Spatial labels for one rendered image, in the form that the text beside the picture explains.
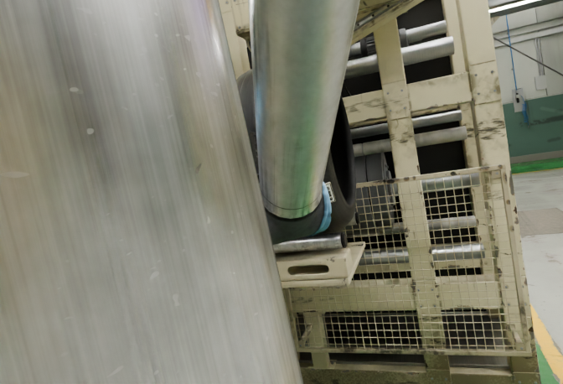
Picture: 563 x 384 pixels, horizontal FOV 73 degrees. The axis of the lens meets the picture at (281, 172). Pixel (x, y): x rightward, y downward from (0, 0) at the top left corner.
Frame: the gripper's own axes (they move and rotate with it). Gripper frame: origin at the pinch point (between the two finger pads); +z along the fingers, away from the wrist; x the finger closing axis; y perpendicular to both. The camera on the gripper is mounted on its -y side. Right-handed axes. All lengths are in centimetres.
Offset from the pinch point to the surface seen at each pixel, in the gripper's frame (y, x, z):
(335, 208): -11.1, -10.4, 20.4
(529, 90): 163, -295, 933
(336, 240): -19.9, -8.8, 23.2
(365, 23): 53, -22, 61
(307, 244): -20.4, -0.3, 23.2
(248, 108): 17.9, 6.6, 9.9
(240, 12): 64, 21, 47
